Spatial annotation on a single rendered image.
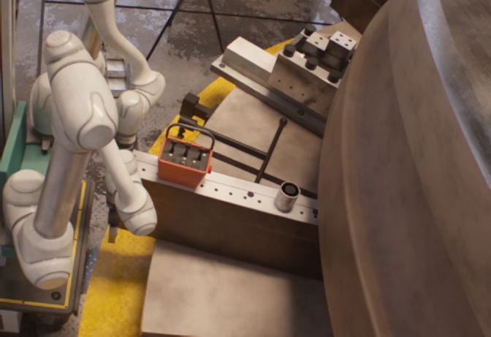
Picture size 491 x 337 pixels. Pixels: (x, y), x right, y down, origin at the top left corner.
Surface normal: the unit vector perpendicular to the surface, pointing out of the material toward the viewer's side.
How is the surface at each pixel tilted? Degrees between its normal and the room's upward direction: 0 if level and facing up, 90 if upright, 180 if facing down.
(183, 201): 90
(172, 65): 0
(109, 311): 0
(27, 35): 0
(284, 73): 90
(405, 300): 50
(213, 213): 90
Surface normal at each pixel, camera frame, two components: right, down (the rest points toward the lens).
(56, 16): 0.26, -0.67
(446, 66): -0.50, -0.59
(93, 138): 0.50, 0.64
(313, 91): -0.48, 0.54
